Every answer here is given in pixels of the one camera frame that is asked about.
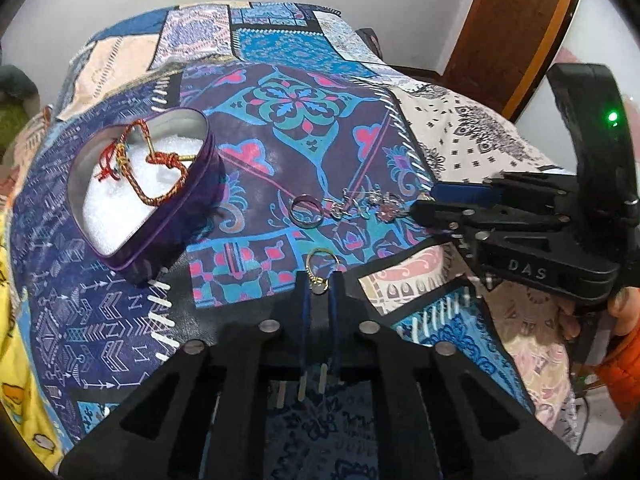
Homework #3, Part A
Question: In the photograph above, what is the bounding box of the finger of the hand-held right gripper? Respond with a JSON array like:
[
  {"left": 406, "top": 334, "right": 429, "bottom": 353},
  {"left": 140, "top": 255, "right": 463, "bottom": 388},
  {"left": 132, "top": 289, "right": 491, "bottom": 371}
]
[
  {"left": 411, "top": 199, "right": 619, "bottom": 296},
  {"left": 431, "top": 172, "right": 581, "bottom": 212}
]

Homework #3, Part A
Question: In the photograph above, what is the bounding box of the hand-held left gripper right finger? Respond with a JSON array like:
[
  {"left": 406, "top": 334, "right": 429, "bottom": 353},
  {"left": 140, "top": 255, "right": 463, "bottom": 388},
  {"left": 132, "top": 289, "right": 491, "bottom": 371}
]
[{"left": 327, "top": 270, "right": 587, "bottom": 480}]

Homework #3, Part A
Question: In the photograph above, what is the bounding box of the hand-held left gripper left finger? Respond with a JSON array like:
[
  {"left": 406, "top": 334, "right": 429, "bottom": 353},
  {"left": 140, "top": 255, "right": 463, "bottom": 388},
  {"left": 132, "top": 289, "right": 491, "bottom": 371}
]
[{"left": 59, "top": 270, "right": 316, "bottom": 480}]

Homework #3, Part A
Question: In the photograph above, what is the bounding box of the gold hoop earring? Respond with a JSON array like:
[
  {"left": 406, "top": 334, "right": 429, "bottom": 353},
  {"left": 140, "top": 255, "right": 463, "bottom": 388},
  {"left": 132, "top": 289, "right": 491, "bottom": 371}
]
[{"left": 306, "top": 250, "right": 342, "bottom": 295}]

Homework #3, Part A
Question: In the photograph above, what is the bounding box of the silver charm chain bracelet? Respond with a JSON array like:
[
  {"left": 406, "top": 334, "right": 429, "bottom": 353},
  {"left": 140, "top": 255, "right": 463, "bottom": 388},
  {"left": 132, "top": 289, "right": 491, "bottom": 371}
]
[{"left": 324, "top": 186, "right": 412, "bottom": 224}]

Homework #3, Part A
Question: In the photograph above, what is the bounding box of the purple heart-shaped tin box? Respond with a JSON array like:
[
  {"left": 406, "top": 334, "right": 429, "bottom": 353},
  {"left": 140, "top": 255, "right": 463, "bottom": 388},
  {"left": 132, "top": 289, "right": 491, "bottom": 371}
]
[{"left": 66, "top": 106, "right": 227, "bottom": 273}]

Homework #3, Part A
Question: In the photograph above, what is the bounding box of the orange sleeved right forearm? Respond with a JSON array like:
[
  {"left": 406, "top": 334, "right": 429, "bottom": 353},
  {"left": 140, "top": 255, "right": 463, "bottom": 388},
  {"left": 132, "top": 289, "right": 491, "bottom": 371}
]
[{"left": 592, "top": 329, "right": 640, "bottom": 422}]

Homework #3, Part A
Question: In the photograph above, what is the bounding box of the person's right hand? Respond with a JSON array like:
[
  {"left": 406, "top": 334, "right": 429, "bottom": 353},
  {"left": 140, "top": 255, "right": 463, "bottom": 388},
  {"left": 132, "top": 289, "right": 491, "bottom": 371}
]
[{"left": 559, "top": 287, "right": 640, "bottom": 342}]

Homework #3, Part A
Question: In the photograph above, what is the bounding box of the brown wooden door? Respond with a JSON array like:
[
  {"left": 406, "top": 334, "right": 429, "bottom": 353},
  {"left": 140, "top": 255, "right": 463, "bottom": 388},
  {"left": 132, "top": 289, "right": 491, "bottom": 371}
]
[{"left": 442, "top": 0, "right": 586, "bottom": 123}]

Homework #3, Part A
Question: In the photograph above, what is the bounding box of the dark object behind bed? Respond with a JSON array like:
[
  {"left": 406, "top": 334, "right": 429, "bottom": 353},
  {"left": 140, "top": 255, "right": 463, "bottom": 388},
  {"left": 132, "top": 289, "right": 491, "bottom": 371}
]
[{"left": 357, "top": 27, "right": 384, "bottom": 59}]

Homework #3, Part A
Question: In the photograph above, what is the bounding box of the patchwork printed blanket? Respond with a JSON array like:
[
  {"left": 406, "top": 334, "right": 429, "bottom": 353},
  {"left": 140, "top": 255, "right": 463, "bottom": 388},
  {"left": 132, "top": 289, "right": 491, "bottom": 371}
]
[{"left": 0, "top": 2, "right": 601, "bottom": 480}]

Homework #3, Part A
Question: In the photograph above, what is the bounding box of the yellow printed cloth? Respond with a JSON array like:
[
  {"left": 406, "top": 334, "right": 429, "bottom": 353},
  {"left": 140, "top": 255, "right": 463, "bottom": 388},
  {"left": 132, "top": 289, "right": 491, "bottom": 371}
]
[{"left": 0, "top": 210, "right": 66, "bottom": 472}]

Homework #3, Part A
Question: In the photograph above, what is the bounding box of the green grey cushion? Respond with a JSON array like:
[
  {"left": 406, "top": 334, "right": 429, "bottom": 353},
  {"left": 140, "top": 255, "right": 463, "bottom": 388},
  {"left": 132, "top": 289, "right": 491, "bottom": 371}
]
[{"left": 0, "top": 64, "right": 41, "bottom": 153}]

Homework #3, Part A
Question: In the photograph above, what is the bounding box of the silver ring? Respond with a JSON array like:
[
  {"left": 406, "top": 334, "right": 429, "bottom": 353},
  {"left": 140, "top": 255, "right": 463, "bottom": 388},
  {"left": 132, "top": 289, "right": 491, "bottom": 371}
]
[{"left": 291, "top": 195, "right": 321, "bottom": 229}]

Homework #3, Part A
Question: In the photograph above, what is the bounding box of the red gold braided bracelet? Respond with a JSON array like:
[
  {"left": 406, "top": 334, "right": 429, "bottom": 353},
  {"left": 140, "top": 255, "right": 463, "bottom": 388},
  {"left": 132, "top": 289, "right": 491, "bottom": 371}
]
[{"left": 96, "top": 119, "right": 193, "bottom": 207}]

